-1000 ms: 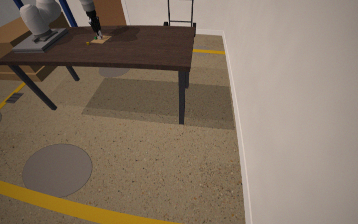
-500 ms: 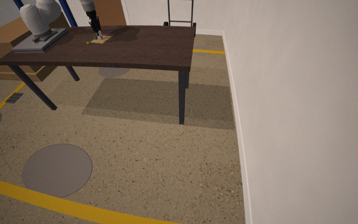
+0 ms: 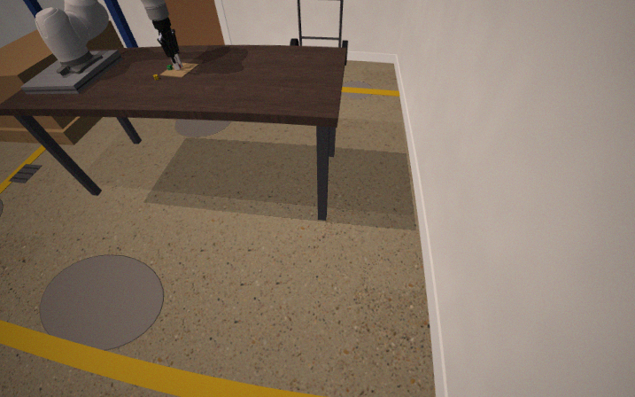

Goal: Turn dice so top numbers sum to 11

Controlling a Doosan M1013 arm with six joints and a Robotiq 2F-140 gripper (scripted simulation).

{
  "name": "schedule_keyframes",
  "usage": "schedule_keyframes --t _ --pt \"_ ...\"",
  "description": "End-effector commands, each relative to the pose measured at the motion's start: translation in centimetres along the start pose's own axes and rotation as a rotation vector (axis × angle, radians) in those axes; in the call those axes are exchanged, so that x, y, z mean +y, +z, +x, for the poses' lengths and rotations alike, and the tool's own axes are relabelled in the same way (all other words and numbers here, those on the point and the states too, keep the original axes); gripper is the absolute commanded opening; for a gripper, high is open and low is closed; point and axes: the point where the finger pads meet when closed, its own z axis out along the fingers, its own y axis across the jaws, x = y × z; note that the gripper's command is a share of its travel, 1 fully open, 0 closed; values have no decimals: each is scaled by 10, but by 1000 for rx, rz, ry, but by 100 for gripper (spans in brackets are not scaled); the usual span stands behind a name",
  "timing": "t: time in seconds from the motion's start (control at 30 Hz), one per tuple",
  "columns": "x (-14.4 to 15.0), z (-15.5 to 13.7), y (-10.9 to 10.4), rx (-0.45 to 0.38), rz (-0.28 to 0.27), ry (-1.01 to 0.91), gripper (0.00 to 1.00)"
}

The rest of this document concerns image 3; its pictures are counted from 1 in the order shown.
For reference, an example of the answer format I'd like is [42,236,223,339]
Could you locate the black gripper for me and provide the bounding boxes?
[152,17,182,70]

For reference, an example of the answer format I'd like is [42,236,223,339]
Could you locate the tan square mat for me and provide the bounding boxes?
[161,63,198,78]

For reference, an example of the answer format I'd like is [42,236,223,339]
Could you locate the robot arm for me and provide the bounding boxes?
[35,0,169,75]

